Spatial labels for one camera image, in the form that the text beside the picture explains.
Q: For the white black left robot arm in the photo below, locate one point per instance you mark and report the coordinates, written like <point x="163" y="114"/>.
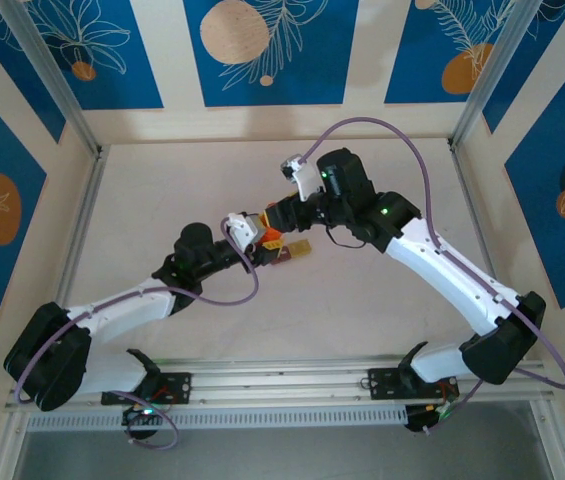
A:
<point x="127" y="305"/>

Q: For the aluminium side rail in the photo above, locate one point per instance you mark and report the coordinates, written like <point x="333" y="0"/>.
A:
<point x="467" y="190"/>
<point x="82" y="225"/>

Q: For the controller board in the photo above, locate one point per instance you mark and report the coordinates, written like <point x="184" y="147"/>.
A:
<point x="419" y="420"/>
<point x="142" y="414"/>

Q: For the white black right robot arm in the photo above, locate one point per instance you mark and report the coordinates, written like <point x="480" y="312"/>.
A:
<point x="437" y="265"/>

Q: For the aluminium front post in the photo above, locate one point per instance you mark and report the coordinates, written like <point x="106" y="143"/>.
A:
<point x="4" y="460"/>
<point x="554" y="450"/>

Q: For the black mount plate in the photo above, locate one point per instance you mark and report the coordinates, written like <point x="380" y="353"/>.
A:
<point x="382" y="384"/>
<point x="179" y="387"/>

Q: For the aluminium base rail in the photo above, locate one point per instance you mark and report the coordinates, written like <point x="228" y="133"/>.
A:
<point x="287" y="382"/>

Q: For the yellow pill container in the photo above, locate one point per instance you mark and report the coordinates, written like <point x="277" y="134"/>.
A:
<point x="302" y="249"/>

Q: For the black right mount plate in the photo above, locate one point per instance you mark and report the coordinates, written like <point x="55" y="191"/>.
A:
<point x="382" y="384"/>

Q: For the right controller board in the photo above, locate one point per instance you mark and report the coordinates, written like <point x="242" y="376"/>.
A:
<point x="419" y="420"/>

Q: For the black left mount plate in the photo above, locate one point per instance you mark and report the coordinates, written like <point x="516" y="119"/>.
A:
<point x="179" y="387"/>

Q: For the left controller board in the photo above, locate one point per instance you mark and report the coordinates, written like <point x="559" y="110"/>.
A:
<point x="142" y="414"/>

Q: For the maroon pill container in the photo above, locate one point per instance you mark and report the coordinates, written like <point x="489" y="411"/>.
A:
<point x="282" y="259"/>

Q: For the aluminium frame post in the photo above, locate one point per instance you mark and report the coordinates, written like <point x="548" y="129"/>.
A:
<point x="492" y="65"/>
<point x="57" y="80"/>

